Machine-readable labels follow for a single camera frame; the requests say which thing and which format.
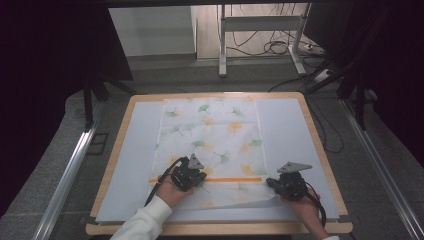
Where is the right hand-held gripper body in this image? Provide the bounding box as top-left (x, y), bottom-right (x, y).
top-left (276, 161), bottom-right (313, 202)

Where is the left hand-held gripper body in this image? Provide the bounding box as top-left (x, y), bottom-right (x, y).
top-left (171, 153), bottom-right (203, 193)

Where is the white leaf-print cloth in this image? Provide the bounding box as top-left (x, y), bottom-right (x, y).
top-left (146, 95), bottom-right (278, 212)

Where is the person's left hand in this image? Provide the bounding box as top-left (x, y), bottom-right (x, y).
top-left (155, 167), bottom-right (195, 210)

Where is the person's right hand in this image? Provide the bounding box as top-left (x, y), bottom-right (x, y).
top-left (281, 188), bottom-right (330, 238)

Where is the white table mat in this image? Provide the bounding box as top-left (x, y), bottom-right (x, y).
top-left (95, 97), bottom-right (340, 224)

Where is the black metal stand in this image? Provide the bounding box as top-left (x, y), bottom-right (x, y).
top-left (82, 74), bottom-right (138, 132)
top-left (304, 6), bottom-right (394, 132)

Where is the white power strip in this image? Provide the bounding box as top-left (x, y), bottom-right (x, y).
top-left (313, 68), bottom-right (333, 84)

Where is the white cabinet panel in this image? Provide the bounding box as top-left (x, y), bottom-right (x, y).
top-left (108, 5), bottom-right (198, 58)

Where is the black curtain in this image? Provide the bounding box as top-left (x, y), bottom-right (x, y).
top-left (0, 0), bottom-right (134, 218)
top-left (303, 0), bottom-right (424, 171)

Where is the right hand-held gripper black cable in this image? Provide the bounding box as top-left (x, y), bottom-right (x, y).
top-left (303, 181), bottom-right (327, 228)

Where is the black floor cable loop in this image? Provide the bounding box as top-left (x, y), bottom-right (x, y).
top-left (306, 96), bottom-right (345, 155)

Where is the aluminium floor rail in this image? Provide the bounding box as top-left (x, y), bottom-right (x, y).
top-left (32, 101), bottom-right (103, 240)
top-left (338, 98), bottom-right (424, 240)

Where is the black floor frame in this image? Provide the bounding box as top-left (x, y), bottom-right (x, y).
top-left (86, 132), bottom-right (110, 156)

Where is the black floor cables bundle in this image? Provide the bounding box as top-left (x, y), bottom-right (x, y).
top-left (229, 3), bottom-right (316, 58)

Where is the white metal desk frame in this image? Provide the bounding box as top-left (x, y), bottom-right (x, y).
top-left (218, 3), bottom-right (312, 78)

